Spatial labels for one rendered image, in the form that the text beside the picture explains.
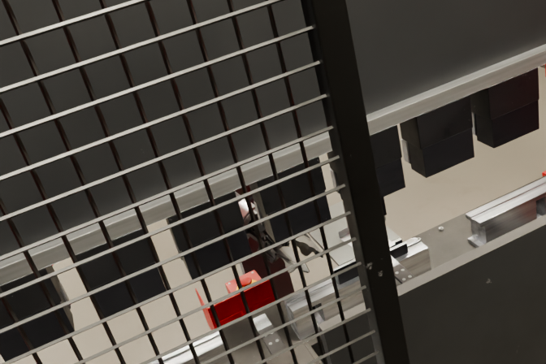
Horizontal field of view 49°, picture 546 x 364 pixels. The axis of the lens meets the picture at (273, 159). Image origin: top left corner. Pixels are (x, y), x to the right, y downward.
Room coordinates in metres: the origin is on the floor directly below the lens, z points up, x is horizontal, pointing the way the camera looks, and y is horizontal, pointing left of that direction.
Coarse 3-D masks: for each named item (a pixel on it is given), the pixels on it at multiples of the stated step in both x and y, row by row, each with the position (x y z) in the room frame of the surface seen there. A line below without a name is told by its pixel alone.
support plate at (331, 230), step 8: (336, 208) 1.48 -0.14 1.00; (336, 216) 1.44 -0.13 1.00; (328, 224) 1.41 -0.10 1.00; (336, 224) 1.40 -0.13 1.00; (344, 224) 1.39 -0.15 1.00; (312, 232) 1.39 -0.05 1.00; (320, 232) 1.38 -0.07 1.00; (328, 232) 1.37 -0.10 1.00; (336, 232) 1.36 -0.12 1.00; (392, 232) 1.29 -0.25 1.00; (320, 240) 1.34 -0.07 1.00; (328, 240) 1.33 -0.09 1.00; (336, 240) 1.32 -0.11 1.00; (392, 240) 1.26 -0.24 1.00; (344, 248) 1.28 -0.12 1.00; (352, 248) 1.27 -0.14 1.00; (336, 256) 1.26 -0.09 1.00; (344, 256) 1.25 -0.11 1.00; (352, 256) 1.24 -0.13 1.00; (336, 264) 1.24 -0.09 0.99
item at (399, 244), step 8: (400, 240) 1.25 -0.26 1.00; (392, 248) 1.23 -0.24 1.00; (400, 248) 1.23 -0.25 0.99; (392, 256) 1.22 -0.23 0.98; (400, 256) 1.23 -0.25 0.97; (344, 264) 1.22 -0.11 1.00; (352, 264) 1.22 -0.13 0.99; (344, 272) 1.19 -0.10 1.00; (352, 272) 1.19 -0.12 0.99; (336, 280) 1.20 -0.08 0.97; (344, 280) 1.19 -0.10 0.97
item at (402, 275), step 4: (392, 260) 1.18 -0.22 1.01; (392, 264) 1.16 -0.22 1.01; (396, 264) 1.16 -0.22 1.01; (400, 264) 1.15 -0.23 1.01; (396, 268) 1.14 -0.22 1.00; (400, 268) 1.14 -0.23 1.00; (404, 268) 1.14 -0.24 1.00; (396, 272) 1.13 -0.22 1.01; (400, 272) 1.13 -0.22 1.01; (404, 272) 1.12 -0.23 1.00; (408, 272) 1.12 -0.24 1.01; (396, 276) 1.11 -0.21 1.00; (400, 276) 1.11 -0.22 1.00; (404, 276) 1.11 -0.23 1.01; (408, 276) 1.10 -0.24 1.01; (412, 276) 1.10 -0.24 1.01; (400, 280) 1.10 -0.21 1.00; (404, 280) 1.09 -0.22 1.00; (408, 280) 1.09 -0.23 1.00
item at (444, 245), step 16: (544, 176) 1.55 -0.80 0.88; (448, 224) 1.44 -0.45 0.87; (464, 224) 1.42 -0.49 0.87; (432, 240) 1.38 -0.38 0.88; (448, 240) 1.36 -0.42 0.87; (464, 240) 1.34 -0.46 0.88; (432, 256) 1.31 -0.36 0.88; (448, 256) 1.30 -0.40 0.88; (240, 320) 1.26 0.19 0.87; (272, 320) 1.23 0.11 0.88; (288, 320) 1.21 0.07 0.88; (240, 336) 1.20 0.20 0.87; (320, 336) 1.13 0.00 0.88; (240, 352) 1.14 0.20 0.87; (256, 352) 1.13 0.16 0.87; (320, 352) 1.11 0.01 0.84
